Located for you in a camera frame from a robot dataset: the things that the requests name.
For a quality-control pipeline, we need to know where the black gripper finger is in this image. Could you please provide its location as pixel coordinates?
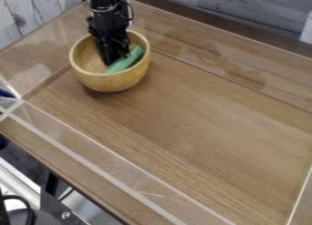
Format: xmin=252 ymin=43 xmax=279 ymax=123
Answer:
xmin=112 ymin=39 xmax=130 ymax=62
xmin=97 ymin=37 xmax=113 ymax=66

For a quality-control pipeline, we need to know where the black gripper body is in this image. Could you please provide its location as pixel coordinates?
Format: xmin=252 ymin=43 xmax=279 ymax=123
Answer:
xmin=87 ymin=2 xmax=134 ymax=46

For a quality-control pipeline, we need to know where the green rectangular block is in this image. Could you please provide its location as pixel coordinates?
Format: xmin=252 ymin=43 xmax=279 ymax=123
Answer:
xmin=104 ymin=46 xmax=144 ymax=73

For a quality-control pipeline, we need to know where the brown wooden bowl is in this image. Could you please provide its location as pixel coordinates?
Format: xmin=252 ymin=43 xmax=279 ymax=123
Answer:
xmin=69 ymin=30 xmax=152 ymax=93

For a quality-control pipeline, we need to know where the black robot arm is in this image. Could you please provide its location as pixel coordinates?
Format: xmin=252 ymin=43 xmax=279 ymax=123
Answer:
xmin=87 ymin=0 xmax=134 ymax=66

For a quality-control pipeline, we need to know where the black table leg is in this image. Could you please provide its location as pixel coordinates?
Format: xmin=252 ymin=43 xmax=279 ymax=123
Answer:
xmin=46 ymin=173 xmax=61 ymax=196

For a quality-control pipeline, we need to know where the clear acrylic tray enclosure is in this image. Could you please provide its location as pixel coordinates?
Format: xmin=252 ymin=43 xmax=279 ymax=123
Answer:
xmin=0 ymin=4 xmax=312 ymax=225

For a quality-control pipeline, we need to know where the black metal bracket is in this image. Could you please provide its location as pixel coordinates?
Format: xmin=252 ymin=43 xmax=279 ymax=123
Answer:
xmin=39 ymin=190 xmax=90 ymax=225

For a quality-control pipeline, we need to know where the black cable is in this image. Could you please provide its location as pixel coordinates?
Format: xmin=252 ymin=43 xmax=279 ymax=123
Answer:
xmin=0 ymin=194 xmax=37 ymax=225

